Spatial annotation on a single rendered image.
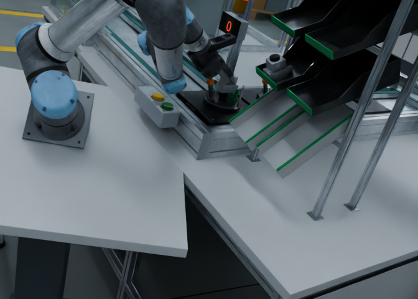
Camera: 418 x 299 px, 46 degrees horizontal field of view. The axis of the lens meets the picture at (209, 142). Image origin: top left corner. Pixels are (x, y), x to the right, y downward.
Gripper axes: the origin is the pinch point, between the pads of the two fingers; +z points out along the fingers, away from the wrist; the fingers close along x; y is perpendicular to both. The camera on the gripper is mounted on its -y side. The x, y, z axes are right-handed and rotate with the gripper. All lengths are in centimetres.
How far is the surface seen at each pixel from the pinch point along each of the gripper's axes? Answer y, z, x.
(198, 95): 11.8, 3.0, -7.9
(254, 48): -38, 73, -82
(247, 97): -1.9, 18.4, -4.6
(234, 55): -10.3, 9.3, -17.5
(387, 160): -27, 63, 32
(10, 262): 120, 27, -41
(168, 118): 25.9, -7.9, 2.1
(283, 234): 25, 5, 56
